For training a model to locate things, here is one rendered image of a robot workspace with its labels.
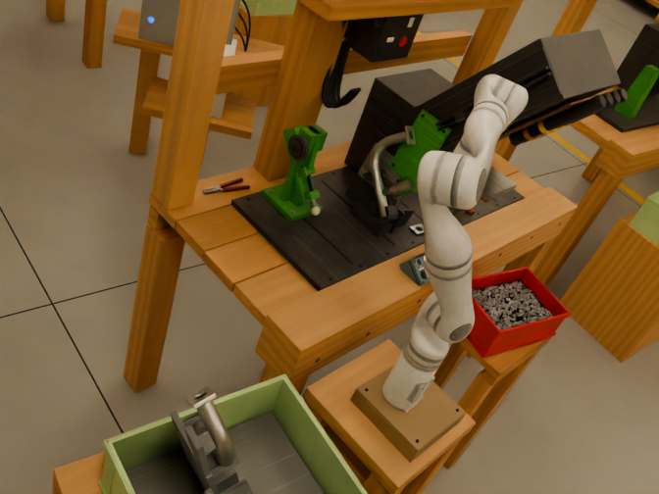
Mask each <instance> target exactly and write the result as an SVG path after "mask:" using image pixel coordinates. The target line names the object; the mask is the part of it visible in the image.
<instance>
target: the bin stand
mask: <svg viewBox="0 0 659 494"><path fill-rule="evenodd" d="M551 338H552V336H551V337H550V338H549V339H546V340H542V341H539V342H535V343H533V344H530V345H526V346H523V347H519V348H516V349H513V350H509V351H506V352H503V353H499V354H496V355H492V356H489V357H486V358H482V357H481V355H480V354H479V353H478V352H477V350H476V349H475V348H474V347H473V345H472V344H471V343H470V341H469V340H468V339H467V338H466V337H465V338H464V339H463V340H461V341H459V342H456V343H452V345H451V347H450V348H449V350H448V353H447V355H446V356H445V358H444V360H443V361H442V363H441V364H440V366H439V368H438V369H437V371H436V373H435V374H434V377H435V379H434V383H436V384H437V385H438V386H439V387H440V388H441V389H442V390H443V388H444V386H445V385H446V383H447V382H448V380H449V379H450V377H451V376H452V374H453V373H454V372H455V370H456V369H457V367H458V366H459V364H460V363H461V361H462V360H463V358H464V357H465V355H466V353H467V352H468V353H469V354H470V355H472V356H473V357H474V358H475V359H476V360H477V361H478V362H479V363H480V364H481V365H482V366H483V367H485V369H484V370H482V371H481V372H479V373H478V375H477V376H476V378H475V379H474V381H473V382H472V384H471V385H470V387H469V388H468V390H467V391H466V392H465V394H464V395H463V397H462V398H461V400H460V401H459V403H458V405H459V406H460V407H461V408H462V409H463V410H464V411H465V412H466V413H467V414H468V415H469V416H470V417H471V418H472V419H473V420H474V421H475V422H476V424H475V425H474V427H473V428H472V429H471V431H470V432H468V433H467V434H466V435H465V436H464V437H463V438H462V439H461V440H460V442H459V443H458V445H457V446H456V447H455V449H454V450H453V451H452V453H451V454H450V456H449V457H448V458H447V460H446V461H445V462H444V464H443V465H444V466H445V467H446V468H447V469H450V468H451V467H452V466H453V465H454V464H455V463H456V462H457V461H458V459H459V458H460V457H461V455H462V454H463V453H464V451H465V450H466V449H467V447H468V446H469V445H470V443H471V442H472V441H473V439H474V438H475V437H476V435H477V434H478V433H479V431H480V430H481V428H482V427H483V425H484V424H485V423H486V421H487V420H488V419H489V417H490V416H491V415H492V413H493V412H494V411H495V409H496V408H497V407H498V405H499V404H500V403H501V401H502V400H503V399H504V397H505V396H506V395H507V393H508V392H509V391H510V389H511V388H512V387H513V385H514V384H515V383H516V381H517V380H518V379H519V377H520V376H521V375H522V373H523V372H524V371H525V369H526V368H527V367H528V365H529V364H530V363H531V361H532V360H533V358H534V357H535V356H536V354H537V353H538V352H539V350H540V349H541V348H542V347H543V346H545V345H546V344H547V343H548V342H549V340H550V339H551Z"/></svg>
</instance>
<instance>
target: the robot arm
mask: <svg viewBox="0 0 659 494"><path fill-rule="evenodd" d="M528 100H529V95H528V91H527V90H526V89H525V88H524V87H523V86H521V85H519V84H517V83H514V82H512V81H510V80H508V79H506V78H504V77H501V76H499V75H497V74H488V75H486V76H484V77H483V78H482V79H481V80H480V81H479V83H478V85H477V88H476V91H475V97H474V109H473V111H472V112H471V113H470V115H469V117H468V118H467V120H466V123H465V126H464V134H463V136H462V138H461V140H460V141H459V143H458V144H457V146H456V148H455V150H454V152H453V153H451V152H445V151H429V152H428V153H426V154H425V155H424V157H423V158H422V160H421V162H420V164H419V169H418V176H417V186H418V196H419V202H420V207H421V212H422V217H423V223H424V233H425V261H426V269H427V273H428V277H429V280H430V282H431V286H432V288H433V293H432V294H430V295H429V297H428V298H427V299H426V300H425V302H424V303H423V305H422V307H421V309H420V311H419V312H418V314H417V317H416V319H415V321H414V323H413V325H412V328H411V336H410V337H409V339H408V341H407V343H406V345H405V346H404V348H403V350H402V352H401V354H400V355H399V357H398V359H397V361H396V363H395V365H394V366H393V368H392V370H391V372H390V374H389V376H388V377H387V379H386V381H385V383H384V385H383V387H382V393H383V396H384V398H385V399H386V400H387V402H389V403H390V404H391V405H392V406H394V407H396V408H398V409H401V410H403V411H405V412H406V413H408V412H409V411H410V410H411V409H413V408H414V407H415V406H416V405H418V404H419V403H421V401H422V399H423V398H424V396H425V394H426V393H427V391H428V389H429V388H430V386H431V384H432V382H433V381H434V379H435V377H434V374H435V373H436V371H437V369H438V368H439V366H440V364H441V363H442V361H443V360H444V358H445V356H446V355H447V353H448V350H449V343H456V342H459V341H461V340H463V339H464V338H465V337H467V336H468V334H469V333H470V332H471V330H472V328H473V326H474V323H475V312H474V306H473V299H472V265H473V244H472V241H471V238H470V236H469V235H468V233H467V231H466V230H465V228H464V227H463V226H462V225H461V224H460V223H459V222H458V221H457V220H456V218H455V217H454V216H453V215H452V214H455V213H458V212H462V211H465V210H470V209H472V208H474V207H476V205H477V203H478V202H479V200H480V199H481V197H482V192H483V190H484V188H485V183H486V180H487V177H488V173H489V170H490V167H491V163H492V160H493V156H494V152H495V148H496V144H497V141H498V139H499V137H500V135H501V133H502V132H503V131H504V129H505V128H506V127H507V126H508V125H509V124H510V123H511V122H512V121H513V120H514V119H515V118H516V117H518V116H519V115H520V114H521V113H522V111H523V110H524V109H525V107H526V106H527V103H528Z"/></svg>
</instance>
